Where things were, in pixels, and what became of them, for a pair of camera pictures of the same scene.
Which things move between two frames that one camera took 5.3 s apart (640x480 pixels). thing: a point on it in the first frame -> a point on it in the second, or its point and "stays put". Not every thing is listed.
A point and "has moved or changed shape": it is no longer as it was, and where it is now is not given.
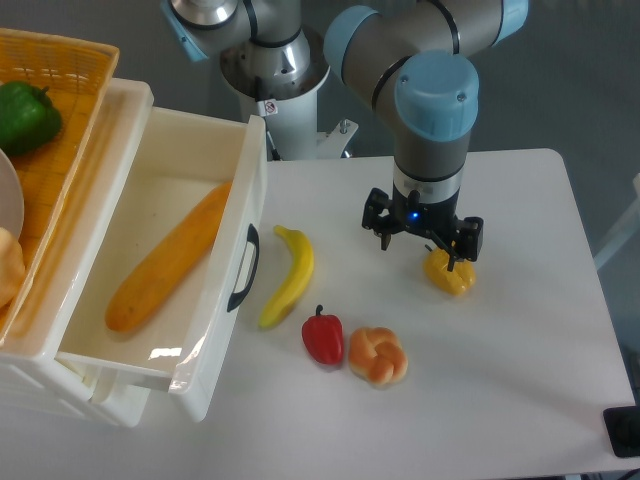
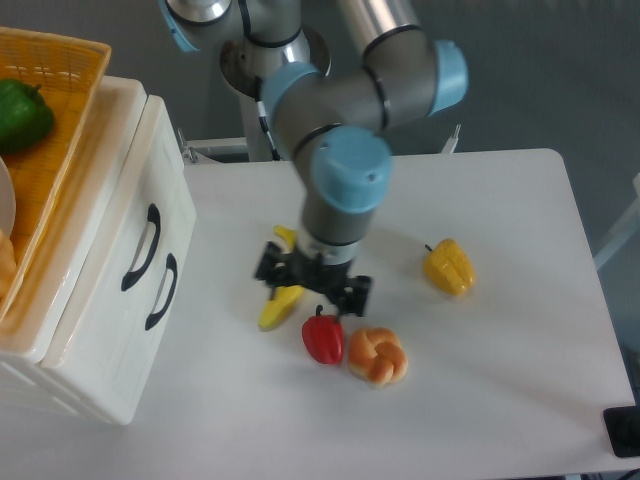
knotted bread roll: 377,355 stays put
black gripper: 443,218 -> 350,292
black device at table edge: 623,429 stays put
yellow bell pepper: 456,282 stays put
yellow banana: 301,270 stays put
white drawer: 202,337 has moved or changed shape
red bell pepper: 323,336 stays put
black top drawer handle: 252,237 -> 154,217
